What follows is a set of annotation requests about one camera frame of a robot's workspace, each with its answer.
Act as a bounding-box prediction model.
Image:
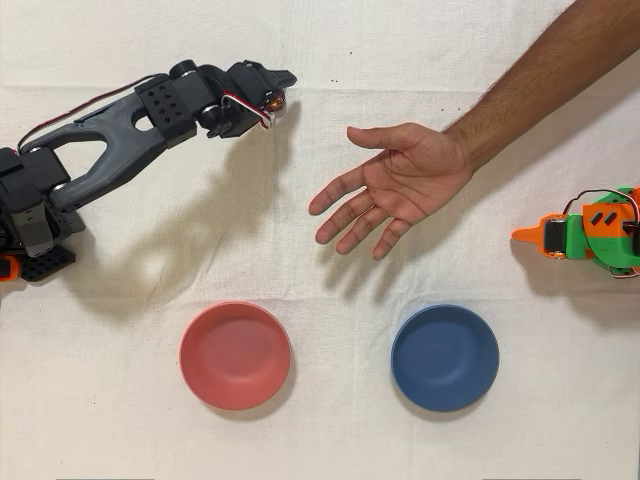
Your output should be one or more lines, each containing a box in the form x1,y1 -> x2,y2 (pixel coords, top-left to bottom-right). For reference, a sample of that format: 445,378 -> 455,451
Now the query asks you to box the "red candy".
267,89 -> 290,121

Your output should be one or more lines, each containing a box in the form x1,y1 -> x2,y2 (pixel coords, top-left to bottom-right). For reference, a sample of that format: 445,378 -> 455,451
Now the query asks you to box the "person's bare forearm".
442,0 -> 640,174

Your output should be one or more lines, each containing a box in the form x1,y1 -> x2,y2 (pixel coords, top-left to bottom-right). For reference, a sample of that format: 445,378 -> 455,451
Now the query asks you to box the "person's bare hand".
308,122 -> 475,261

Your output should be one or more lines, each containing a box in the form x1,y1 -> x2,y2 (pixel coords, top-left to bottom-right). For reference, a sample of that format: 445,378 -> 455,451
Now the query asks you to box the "blue plastic bowl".
389,303 -> 500,414

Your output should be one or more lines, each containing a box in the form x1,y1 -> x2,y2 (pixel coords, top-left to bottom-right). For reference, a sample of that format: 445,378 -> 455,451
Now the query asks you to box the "pink plastic bowl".
178,300 -> 293,412

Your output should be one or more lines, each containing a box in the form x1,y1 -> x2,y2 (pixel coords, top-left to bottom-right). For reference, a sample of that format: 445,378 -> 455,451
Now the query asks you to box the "white tablecloth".
0,0 -> 640,480

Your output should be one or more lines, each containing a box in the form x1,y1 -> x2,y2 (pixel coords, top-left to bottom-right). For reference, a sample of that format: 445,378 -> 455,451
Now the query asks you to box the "orange table clamp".
0,253 -> 21,284

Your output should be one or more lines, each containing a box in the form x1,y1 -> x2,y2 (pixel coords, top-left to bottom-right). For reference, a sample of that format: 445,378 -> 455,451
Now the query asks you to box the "red white gripper servo cable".
221,91 -> 277,130

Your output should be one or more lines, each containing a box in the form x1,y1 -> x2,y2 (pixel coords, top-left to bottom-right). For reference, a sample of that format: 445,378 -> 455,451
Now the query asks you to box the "red white arm servo cable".
17,73 -> 169,154

